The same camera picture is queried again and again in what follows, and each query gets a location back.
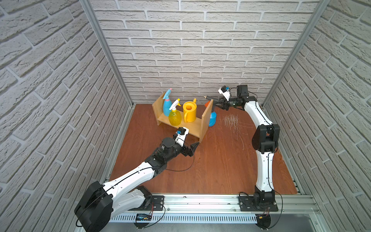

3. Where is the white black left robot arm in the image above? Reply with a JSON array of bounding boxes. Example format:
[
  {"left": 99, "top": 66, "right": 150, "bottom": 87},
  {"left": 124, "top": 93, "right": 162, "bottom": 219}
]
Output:
[{"left": 74, "top": 137, "right": 199, "bottom": 232}]

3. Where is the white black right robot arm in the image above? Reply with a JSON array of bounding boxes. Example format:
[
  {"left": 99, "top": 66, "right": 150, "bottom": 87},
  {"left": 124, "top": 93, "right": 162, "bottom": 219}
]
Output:
[{"left": 213, "top": 85, "right": 280, "bottom": 210}]

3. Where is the aluminium front rail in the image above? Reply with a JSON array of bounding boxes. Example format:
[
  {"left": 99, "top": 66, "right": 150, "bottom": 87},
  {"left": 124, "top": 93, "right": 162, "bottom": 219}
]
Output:
[{"left": 86, "top": 193, "right": 315, "bottom": 215}]

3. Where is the right aluminium corner post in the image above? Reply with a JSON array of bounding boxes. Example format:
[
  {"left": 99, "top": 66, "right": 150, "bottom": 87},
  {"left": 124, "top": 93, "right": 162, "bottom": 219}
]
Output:
[{"left": 262, "top": 0, "right": 330, "bottom": 107}]

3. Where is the left aluminium corner post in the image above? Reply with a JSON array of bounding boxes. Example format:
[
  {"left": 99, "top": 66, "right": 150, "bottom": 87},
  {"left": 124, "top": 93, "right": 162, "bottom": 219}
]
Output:
[{"left": 80, "top": 0, "right": 134, "bottom": 108}]

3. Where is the perforated grey cable duct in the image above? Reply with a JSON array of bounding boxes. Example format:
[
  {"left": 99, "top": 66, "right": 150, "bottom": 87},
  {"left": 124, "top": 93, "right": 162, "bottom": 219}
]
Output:
[{"left": 110, "top": 213, "right": 257, "bottom": 224}]

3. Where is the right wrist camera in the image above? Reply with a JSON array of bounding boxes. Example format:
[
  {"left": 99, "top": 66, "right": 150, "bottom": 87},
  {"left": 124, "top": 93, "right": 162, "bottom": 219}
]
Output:
[{"left": 218, "top": 86, "right": 231, "bottom": 101}]

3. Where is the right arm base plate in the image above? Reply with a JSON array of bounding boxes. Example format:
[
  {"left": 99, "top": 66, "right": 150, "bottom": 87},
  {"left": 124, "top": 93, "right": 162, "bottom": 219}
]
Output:
[{"left": 238, "top": 195, "right": 279, "bottom": 212}]

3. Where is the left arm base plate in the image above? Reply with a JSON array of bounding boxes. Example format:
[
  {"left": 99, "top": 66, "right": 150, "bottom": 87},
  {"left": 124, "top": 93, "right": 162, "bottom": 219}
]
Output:
[{"left": 138, "top": 195, "right": 165, "bottom": 211}]

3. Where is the light wooden shelf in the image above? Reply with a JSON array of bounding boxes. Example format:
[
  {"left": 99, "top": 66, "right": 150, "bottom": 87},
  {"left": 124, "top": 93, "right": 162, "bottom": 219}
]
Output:
[{"left": 152, "top": 93, "right": 213, "bottom": 143}]

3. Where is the aluminium corner post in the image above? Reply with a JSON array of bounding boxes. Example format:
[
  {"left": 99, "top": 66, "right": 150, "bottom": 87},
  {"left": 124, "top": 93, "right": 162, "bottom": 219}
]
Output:
[
  {"left": 262, "top": 0, "right": 330, "bottom": 107},
  {"left": 80, "top": 0, "right": 134, "bottom": 108}
]

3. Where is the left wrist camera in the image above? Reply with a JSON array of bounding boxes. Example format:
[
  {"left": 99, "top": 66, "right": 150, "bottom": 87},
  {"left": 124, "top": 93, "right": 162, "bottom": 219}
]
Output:
[{"left": 174, "top": 127, "right": 189, "bottom": 147}]

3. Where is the yellow watering can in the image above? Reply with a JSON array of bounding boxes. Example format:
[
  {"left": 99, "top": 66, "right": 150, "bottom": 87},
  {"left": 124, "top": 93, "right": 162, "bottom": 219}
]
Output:
[{"left": 183, "top": 98, "right": 197, "bottom": 123}]

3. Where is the light blue spray bottle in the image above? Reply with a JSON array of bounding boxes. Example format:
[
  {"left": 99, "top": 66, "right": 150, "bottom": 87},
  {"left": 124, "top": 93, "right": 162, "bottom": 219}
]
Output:
[{"left": 163, "top": 88, "right": 172, "bottom": 117}]

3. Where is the yellow spray bottle white head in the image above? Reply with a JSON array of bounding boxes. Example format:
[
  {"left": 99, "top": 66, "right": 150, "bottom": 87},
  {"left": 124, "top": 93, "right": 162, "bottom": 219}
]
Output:
[{"left": 168, "top": 99, "right": 182, "bottom": 126}]

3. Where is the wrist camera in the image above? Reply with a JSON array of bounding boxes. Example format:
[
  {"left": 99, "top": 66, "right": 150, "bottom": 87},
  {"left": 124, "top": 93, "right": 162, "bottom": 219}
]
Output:
[
  {"left": 174, "top": 127, "right": 189, "bottom": 147},
  {"left": 218, "top": 86, "right": 231, "bottom": 101}
]

